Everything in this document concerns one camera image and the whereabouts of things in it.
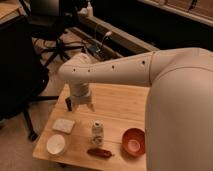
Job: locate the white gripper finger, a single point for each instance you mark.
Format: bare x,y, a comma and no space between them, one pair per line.
74,107
91,107

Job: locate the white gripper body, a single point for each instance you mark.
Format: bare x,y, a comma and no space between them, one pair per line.
80,93

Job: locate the red ceramic bowl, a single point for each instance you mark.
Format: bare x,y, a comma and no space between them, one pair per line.
133,142

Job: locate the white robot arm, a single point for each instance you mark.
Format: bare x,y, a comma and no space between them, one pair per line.
179,106

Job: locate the small black box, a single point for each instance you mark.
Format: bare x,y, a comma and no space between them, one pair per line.
69,104

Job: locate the white square sponge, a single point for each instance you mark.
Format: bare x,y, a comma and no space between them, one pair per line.
63,125

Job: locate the white round cup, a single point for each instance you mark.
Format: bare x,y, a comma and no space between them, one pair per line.
56,144

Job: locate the red chili pepper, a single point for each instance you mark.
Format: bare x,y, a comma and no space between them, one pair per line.
102,153

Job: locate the black chair at left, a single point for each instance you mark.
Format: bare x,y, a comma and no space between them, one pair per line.
22,75

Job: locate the black office chair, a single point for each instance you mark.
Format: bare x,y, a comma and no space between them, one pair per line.
48,20

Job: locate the white spray bottle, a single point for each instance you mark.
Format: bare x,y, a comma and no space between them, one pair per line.
88,11

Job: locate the wooden desk corner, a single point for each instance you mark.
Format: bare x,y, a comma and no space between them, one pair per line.
10,9

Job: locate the power strip with cables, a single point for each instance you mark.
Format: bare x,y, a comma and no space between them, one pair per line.
97,50

